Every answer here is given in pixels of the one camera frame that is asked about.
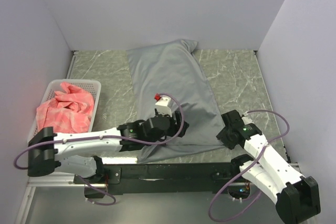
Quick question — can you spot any grey pillowcase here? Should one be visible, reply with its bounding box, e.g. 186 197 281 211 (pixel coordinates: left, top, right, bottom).
125 39 228 164

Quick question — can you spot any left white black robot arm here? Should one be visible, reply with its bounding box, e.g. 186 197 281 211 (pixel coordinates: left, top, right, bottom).
28 111 189 183

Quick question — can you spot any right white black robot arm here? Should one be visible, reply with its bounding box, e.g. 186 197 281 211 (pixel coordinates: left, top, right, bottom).
217 110 321 223

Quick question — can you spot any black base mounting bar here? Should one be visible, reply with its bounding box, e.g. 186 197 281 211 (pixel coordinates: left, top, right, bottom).
89 154 252 195

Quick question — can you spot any white plastic basket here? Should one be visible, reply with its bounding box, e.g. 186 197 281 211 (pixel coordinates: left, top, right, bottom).
40 79 101 133

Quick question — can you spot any pink crumpled cloth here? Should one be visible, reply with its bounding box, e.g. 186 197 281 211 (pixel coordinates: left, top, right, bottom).
36 81 95 133

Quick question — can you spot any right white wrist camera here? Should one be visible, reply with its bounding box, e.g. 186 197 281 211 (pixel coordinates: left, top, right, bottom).
241 114 253 125

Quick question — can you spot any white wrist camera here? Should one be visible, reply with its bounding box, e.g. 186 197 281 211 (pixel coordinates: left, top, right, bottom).
241 114 253 125
154 94 172 117

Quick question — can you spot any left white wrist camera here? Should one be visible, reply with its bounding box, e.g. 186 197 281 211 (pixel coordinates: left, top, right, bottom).
154 94 172 117

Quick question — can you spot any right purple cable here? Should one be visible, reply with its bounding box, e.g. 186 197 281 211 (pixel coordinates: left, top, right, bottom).
208 110 291 222

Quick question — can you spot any purple cable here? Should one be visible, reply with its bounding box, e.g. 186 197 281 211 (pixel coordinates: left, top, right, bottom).
208 110 291 222
13 92 185 206

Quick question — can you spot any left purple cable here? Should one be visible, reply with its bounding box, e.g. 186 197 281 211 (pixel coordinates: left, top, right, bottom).
13 92 185 206

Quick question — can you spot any aluminium frame rail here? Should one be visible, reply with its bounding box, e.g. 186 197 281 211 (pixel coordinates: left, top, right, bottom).
27 162 305 187

